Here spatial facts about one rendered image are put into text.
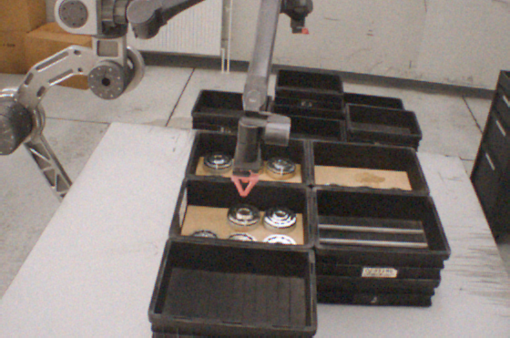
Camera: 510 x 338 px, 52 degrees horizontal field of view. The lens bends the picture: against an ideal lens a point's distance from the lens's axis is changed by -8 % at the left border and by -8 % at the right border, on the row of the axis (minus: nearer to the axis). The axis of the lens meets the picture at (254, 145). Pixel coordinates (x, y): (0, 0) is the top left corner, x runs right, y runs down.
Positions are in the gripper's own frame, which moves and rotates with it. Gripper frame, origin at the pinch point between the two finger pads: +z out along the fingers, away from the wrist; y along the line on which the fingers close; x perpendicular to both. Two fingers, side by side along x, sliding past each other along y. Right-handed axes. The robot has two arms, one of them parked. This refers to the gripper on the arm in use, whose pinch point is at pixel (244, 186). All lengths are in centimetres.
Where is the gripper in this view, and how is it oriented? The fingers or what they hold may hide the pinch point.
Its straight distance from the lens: 149.6
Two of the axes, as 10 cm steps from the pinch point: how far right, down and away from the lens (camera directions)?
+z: -0.9, 8.5, 5.2
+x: -9.9, -1.0, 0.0
